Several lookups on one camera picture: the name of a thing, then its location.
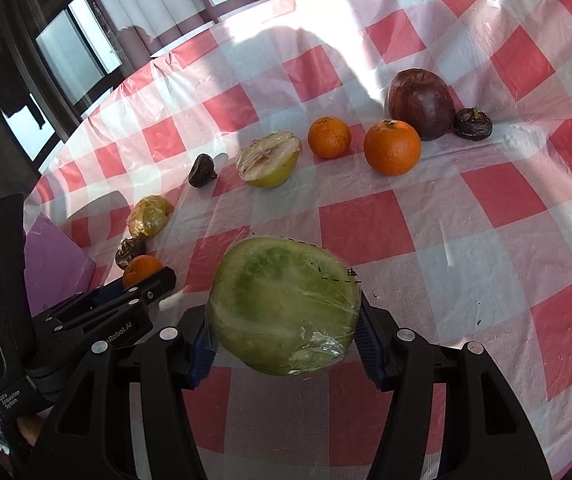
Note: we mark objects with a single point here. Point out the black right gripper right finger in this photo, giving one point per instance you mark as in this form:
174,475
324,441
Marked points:
486,432

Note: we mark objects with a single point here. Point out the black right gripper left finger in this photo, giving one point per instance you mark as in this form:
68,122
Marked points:
87,435

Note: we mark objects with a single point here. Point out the small orange tangerine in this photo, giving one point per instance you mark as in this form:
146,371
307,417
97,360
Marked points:
140,268

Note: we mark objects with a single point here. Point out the yellow fruit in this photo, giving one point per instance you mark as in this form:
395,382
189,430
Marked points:
149,216

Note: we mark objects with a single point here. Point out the green melon half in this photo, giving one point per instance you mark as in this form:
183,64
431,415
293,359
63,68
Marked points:
283,307

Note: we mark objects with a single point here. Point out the small dark dried fruit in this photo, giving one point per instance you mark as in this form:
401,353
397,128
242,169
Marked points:
202,172

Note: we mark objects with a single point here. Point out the large orange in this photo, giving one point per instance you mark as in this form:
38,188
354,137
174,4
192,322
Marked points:
392,147

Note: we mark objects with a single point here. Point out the cut apple half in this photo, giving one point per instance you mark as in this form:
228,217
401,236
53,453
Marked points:
270,161

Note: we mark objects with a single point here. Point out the small orange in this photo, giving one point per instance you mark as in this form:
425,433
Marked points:
329,137

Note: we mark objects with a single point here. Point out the purple cardboard box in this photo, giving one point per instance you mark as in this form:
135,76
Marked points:
56,267

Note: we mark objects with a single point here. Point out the dark round fruit left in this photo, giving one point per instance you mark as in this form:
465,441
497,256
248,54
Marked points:
128,249

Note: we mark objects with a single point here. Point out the red white checkered tablecloth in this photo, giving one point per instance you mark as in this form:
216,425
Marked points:
474,243

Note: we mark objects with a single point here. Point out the dark dried fruit right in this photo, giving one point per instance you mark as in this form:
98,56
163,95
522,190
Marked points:
472,124

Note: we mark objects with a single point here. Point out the dark red apple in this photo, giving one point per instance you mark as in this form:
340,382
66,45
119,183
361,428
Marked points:
421,99

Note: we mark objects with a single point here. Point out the pink curtain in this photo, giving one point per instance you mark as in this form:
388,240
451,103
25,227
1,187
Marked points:
146,28

